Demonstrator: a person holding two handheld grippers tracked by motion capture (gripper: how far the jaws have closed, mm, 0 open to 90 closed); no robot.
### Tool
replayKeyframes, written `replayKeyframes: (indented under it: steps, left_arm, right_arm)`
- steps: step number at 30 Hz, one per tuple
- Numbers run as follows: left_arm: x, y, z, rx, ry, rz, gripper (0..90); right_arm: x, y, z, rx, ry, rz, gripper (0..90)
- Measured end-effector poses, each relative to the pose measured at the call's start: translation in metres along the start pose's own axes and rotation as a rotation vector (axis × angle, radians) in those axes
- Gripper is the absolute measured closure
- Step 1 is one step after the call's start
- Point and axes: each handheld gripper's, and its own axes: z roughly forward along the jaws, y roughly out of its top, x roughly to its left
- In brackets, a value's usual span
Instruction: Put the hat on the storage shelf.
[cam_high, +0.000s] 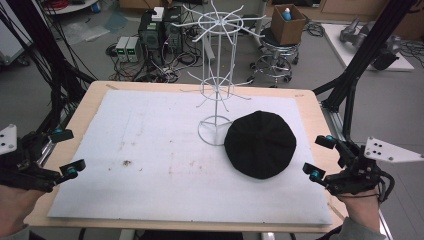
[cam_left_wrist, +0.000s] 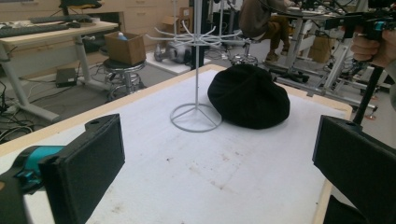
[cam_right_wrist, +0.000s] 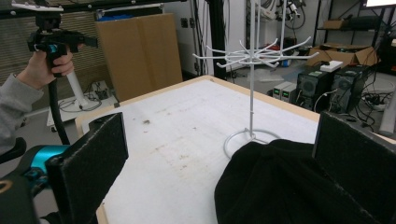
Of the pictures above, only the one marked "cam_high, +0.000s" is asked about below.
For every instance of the black computer tower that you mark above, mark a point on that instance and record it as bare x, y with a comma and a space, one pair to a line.
160, 33

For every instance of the white round table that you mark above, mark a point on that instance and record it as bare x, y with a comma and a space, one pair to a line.
71, 5

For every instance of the brown cardboard box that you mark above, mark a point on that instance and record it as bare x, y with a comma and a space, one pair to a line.
287, 26

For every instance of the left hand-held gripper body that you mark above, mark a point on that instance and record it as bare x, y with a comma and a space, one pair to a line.
20, 166

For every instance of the grey sleeve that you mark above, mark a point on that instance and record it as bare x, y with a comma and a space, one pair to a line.
358, 231
16, 234

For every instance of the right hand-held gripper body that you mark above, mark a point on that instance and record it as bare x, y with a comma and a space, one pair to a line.
366, 165

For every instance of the person's left hand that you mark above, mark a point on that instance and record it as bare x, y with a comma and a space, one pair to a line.
13, 208

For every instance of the white platform board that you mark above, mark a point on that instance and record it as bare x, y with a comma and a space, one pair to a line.
346, 46

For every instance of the blue and white bottle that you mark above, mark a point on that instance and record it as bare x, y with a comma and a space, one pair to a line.
286, 14

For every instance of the person's right hand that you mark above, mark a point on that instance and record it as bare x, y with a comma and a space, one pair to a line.
361, 208

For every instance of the wooden table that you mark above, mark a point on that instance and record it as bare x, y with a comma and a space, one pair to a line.
320, 110

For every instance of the chrome swivel stool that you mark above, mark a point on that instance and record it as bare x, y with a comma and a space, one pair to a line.
275, 60

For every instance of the black beret hat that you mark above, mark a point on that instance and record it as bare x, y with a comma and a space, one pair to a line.
260, 144

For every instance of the white foam mat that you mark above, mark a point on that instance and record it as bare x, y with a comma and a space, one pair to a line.
166, 166

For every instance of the black metal stand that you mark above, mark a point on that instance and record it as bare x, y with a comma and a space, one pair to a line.
360, 66
50, 66

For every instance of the grey power supply unit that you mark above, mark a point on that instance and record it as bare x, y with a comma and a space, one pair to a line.
133, 49
121, 49

